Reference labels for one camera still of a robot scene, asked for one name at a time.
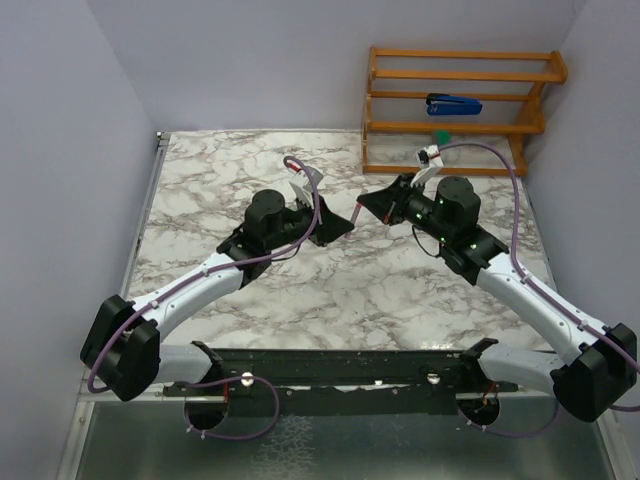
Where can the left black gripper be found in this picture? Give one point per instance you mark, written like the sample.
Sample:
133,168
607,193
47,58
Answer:
329,226

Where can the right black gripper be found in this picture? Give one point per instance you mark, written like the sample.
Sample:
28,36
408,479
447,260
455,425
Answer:
387,204

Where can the pink pen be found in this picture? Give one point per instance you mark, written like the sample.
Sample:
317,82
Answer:
354,217

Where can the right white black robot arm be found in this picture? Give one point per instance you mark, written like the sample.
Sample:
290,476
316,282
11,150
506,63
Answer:
592,364

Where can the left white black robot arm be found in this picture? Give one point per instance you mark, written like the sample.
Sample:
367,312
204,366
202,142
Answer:
125,349

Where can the green small object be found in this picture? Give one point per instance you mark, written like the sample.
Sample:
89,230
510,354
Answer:
442,137

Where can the blue stapler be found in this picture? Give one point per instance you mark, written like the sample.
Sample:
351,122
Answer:
450,105

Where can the wooden shelf rack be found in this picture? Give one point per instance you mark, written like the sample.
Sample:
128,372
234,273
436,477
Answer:
530,119

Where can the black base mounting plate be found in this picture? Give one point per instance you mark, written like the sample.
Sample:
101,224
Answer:
260,383

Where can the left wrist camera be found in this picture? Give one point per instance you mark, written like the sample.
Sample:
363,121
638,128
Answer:
302,186

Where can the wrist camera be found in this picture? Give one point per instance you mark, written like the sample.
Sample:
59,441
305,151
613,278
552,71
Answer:
302,186
430,163

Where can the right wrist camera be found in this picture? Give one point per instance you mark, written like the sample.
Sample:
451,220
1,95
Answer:
430,163

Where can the aluminium rail frame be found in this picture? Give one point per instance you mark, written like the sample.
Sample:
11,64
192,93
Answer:
280,455

